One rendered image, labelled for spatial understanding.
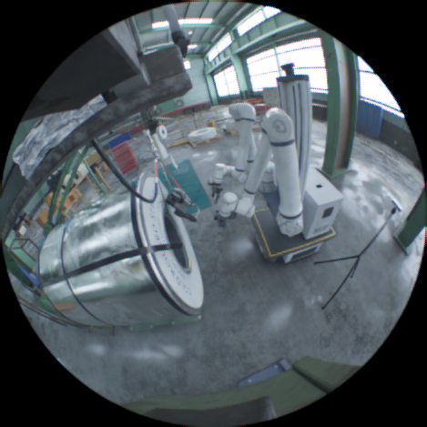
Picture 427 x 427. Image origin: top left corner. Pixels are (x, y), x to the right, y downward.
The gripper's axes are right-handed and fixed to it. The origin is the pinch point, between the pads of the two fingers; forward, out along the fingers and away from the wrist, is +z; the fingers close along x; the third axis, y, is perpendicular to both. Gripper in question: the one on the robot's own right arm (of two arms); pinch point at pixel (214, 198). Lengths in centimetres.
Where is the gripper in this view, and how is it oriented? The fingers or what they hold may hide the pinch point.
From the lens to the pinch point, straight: 144.6
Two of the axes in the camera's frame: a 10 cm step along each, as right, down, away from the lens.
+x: -2.3, -5.5, 8.0
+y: 9.6, 0.0, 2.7
